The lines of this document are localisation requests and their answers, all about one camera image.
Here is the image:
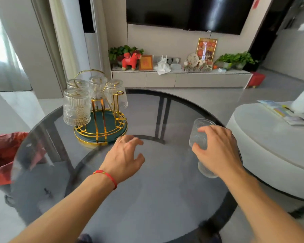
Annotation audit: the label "person's left hand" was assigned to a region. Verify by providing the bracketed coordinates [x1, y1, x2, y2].
[99, 135, 146, 185]

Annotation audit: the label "white round coffee table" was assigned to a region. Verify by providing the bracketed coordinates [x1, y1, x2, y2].
[226, 101, 304, 218]

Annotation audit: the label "row of small figurines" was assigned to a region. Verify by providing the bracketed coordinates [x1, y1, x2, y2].
[183, 59, 213, 73]

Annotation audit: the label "gold framed picture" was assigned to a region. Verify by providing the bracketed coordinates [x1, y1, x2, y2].
[196, 37, 218, 62]

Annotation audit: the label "white crumpled plastic bag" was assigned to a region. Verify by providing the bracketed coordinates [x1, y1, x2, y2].
[156, 55, 172, 76]

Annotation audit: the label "white standing air conditioner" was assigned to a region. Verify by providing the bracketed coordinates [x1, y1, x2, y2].
[60, 0, 112, 80]

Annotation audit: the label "grey wall socket panel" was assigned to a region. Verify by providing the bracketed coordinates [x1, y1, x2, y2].
[153, 55, 181, 65]

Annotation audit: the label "tall floor mirror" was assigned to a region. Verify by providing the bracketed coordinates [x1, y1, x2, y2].
[0, 0, 32, 92]

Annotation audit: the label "colourful paper booklets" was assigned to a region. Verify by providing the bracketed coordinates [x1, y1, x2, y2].
[257, 100, 304, 126]

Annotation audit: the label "green leafy potted plant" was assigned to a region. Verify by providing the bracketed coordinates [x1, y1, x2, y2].
[108, 45, 144, 64]
[214, 53, 237, 70]
[232, 51, 258, 71]

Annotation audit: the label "round dark glass table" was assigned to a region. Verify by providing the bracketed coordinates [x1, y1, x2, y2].
[10, 89, 243, 243]

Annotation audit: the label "white paper towel roll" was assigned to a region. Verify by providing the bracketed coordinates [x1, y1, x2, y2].
[290, 81, 304, 114]

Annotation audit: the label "red stool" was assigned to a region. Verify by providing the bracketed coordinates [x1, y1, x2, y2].
[247, 72, 266, 89]

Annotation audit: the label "beige low television cabinet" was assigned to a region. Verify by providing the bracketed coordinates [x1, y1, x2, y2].
[111, 66, 253, 89]

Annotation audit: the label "small orange framed picture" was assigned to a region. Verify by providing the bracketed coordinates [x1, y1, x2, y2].
[139, 55, 154, 71]

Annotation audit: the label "red plastic bin bag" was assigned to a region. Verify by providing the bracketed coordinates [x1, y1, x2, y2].
[0, 132, 46, 187]

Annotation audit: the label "person's right forearm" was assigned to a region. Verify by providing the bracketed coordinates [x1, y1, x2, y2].
[219, 167, 304, 243]

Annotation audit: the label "round white plaque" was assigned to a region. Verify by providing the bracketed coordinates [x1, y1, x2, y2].
[187, 53, 200, 68]

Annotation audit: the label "red string bracelet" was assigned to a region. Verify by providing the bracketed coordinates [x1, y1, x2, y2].
[92, 170, 118, 191]

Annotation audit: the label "black wall television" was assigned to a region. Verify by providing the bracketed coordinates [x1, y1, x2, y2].
[126, 0, 256, 36]

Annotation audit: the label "gold wire cup rack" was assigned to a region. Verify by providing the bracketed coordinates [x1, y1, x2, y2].
[73, 69, 128, 146]

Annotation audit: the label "person's right hand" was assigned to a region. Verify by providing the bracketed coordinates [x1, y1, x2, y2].
[191, 125, 245, 179]

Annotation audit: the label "black pen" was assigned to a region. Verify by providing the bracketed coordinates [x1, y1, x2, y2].
[283, 106, 304, 125]

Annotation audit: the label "red plush horse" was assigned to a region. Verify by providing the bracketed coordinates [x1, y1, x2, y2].
[121, 52, 142, 71]

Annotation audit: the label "person's left forearm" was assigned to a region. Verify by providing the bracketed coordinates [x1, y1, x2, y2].
[9, 173, 116, 243]

